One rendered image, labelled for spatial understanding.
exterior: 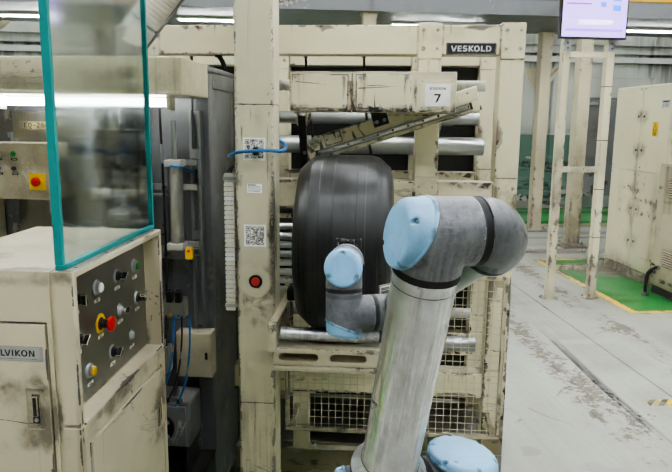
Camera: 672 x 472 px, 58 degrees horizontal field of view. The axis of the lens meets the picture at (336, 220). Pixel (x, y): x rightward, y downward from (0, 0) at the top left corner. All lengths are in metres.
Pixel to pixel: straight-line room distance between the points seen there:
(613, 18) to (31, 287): 5.26
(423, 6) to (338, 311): 6.52
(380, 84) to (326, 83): 0.20
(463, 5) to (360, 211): 6.21
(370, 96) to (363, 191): 0.50
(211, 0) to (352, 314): 6.41
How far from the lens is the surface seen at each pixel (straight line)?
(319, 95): 2.26
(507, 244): 1.00
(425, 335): 1.03
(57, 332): 1.53
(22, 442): 1.68
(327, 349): 2.04
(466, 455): 1.38
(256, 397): 2.25
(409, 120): 2.39
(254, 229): 2.07
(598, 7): 5.92
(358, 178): 1.90
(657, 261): 6.57
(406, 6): 7.73
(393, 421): 1.15
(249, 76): 2.04
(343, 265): 1.44
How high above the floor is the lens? 1.60
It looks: 9 degrees down
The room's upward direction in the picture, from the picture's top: 1 degrees clockwise
